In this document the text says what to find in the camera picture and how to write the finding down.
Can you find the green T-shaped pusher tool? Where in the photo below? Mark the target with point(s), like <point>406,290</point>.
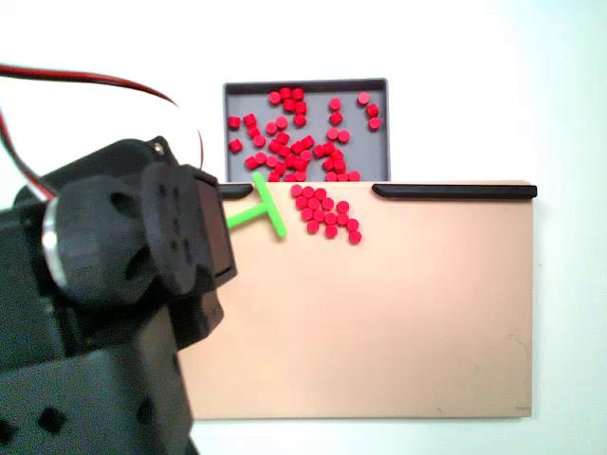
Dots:
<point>246,215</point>

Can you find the red cylindrical granule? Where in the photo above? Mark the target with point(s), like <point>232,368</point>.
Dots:
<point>300,107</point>
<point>253,130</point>
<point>307,214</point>
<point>251,162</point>
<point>319,151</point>
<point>343,177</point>
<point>250,119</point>
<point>329,148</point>
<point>336,118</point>
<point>306,155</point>
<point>331,231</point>
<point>308,192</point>
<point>339,166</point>
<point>320,193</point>
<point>259,140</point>
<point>331,176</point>
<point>343,136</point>
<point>333,133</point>
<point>299,176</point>
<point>335,103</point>
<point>342,206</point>
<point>285,93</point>
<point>299,164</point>
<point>270,128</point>
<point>374,123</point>
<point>284,151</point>
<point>331,218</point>
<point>281,122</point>
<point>318,215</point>
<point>235,145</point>
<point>281,168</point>
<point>290,159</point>
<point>297,147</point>
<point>355,236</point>
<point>233,122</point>
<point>337,155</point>
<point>289,105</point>
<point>299,119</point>
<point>328,164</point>
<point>271,161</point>
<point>274,176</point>
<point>341,218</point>
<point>274,97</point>
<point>372,111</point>
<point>282,137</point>
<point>363,98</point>
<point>274,146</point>
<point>351,224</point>
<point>313,204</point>
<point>327,204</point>
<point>312,226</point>
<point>307,141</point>
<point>301,203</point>
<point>261,157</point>
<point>296,190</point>
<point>354,176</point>
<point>297,94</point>
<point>289,178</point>

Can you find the grey tray container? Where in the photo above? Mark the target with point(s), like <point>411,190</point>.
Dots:
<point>365,151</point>

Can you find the beige board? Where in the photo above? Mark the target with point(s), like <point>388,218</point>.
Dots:
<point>379,308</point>

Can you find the black board edge rail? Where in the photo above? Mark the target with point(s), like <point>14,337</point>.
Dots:
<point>455,192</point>
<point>237,191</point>

